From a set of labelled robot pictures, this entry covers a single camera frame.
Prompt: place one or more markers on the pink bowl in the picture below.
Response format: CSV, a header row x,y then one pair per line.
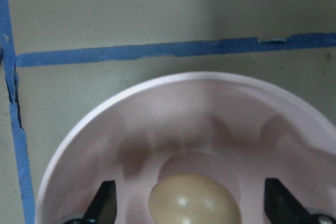
x,y
234,129

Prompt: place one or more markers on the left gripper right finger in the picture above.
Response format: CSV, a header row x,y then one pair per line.
x,y
280,206

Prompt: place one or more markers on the beige egg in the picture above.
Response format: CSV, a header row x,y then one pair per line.
x,y
192,198

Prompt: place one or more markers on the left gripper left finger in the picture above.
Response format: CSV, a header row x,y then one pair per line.
x,y
103,207

